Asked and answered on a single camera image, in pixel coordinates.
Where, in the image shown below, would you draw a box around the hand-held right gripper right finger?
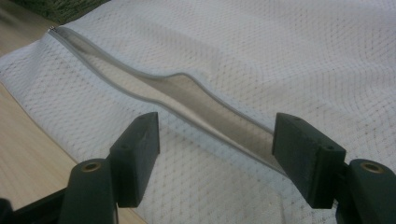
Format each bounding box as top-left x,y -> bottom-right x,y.
272,112 -> 347,210

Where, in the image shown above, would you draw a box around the white mesh laundry bag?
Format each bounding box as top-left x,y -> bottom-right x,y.
0,0 -> 396,224

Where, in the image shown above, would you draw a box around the green woven basket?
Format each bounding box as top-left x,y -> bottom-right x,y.
11,0 -> 112,25

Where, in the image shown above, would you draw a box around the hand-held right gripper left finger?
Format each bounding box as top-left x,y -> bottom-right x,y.
108,111 -> 161,209

